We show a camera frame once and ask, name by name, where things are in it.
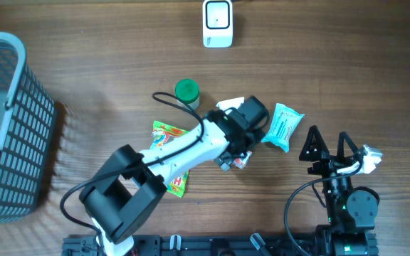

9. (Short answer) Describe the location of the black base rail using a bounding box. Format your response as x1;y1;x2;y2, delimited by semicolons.
61;233;379;256

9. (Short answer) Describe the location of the green lid jar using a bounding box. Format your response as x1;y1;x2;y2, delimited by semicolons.
175;79;200;110

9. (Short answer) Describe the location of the teal tissue pack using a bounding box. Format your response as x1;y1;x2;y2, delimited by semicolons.
261;103;305;153

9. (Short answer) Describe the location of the Haribo gummy candy bag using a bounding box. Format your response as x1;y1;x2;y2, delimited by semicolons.
150;121;189;198

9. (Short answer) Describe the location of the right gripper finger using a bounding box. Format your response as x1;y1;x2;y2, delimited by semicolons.
336;131;359;160
299;125;330;162

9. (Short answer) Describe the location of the grey plastic mesh basket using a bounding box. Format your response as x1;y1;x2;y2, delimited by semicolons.
0;32;57;223

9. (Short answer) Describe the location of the white barcode scanner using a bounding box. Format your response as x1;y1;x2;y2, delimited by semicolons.
202;0;233;48

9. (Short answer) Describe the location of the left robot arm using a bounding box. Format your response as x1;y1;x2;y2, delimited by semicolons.
79;96;269;255

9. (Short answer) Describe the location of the small red snack packet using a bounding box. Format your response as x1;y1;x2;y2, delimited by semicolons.
232;151;252;169

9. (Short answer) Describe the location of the white blue plaster box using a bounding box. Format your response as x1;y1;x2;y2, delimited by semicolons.
216;97;245;111

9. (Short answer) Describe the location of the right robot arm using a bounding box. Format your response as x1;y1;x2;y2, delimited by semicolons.
299;126;383;256

